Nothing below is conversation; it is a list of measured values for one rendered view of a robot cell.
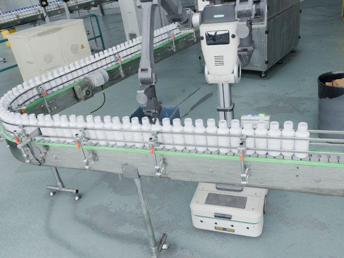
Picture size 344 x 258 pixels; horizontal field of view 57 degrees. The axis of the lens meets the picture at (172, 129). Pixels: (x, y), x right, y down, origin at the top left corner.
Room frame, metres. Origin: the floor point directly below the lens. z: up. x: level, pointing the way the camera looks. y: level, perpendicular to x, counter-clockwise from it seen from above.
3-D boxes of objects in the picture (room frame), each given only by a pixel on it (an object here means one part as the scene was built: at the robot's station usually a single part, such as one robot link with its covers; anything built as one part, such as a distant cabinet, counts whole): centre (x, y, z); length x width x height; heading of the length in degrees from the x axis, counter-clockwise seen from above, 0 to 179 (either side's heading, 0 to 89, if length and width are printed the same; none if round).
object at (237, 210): (1.99, -0.39, 0.24); 0.68 x 0.53 x 0.41; 156
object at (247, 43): (1.45, -0.40, 1.51); 0.10 x 0.07 x 0.07; 156
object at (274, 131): (1.25, -0.46, 1.08); 0.06 x 0.06 x 0.17
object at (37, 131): (1.76, 0.87, 0.96); 0.23 x 0.10 x 0.27; 156
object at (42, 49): (5.59, 1.79, 0.59); 1.10 x 0.62 x 1.18; 138
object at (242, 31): (1.41, -0.39, 1.60); 0.12 x 0.09 x 0.12; 157
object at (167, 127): (1.47, 0.02, 1.08); 0.06 x 0.06 x 0.17
